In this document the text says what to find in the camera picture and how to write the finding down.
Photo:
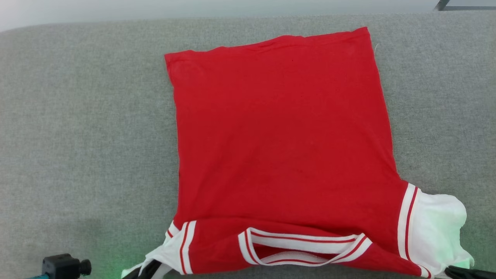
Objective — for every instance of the red and white shirt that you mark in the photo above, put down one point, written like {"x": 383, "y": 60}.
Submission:
{"x": 286, "y": 135}

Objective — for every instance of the grey fabric sofa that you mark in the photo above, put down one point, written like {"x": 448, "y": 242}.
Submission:
{"x": 85, "y": 135}

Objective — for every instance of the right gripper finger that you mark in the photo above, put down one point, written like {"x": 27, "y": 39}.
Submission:
{"x": 471, "y": 273}

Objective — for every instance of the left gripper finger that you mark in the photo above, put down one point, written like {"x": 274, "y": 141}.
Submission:
{"x": 149, "y": 270}

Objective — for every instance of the black metal frame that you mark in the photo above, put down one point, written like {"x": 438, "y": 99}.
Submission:
{"x": 465, "y": 7}

